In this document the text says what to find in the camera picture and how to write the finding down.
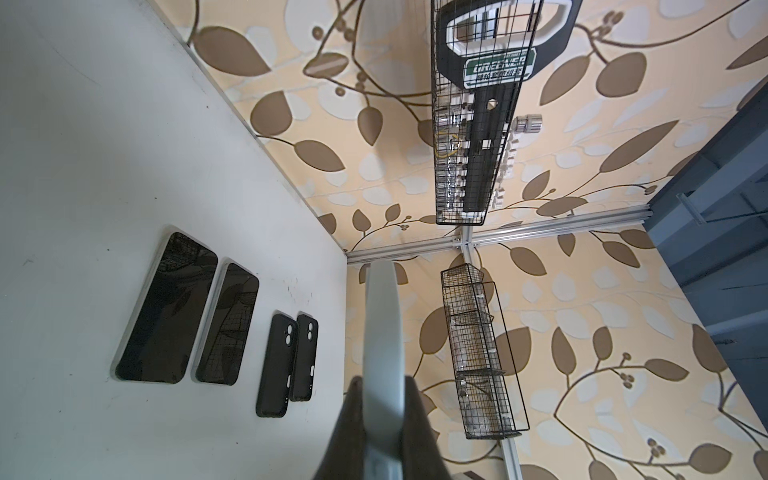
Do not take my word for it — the phone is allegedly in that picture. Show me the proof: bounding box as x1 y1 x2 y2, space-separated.
195 262 259 386
115 232 218 384
362 260 405 479

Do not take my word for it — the right wire basket black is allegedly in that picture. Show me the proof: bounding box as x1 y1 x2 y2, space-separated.
441 263 529 440

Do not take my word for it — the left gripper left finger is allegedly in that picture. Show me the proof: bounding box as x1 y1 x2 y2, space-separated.
313 376 366 480

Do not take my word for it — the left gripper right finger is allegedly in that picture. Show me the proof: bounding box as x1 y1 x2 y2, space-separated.
400 376 451 480

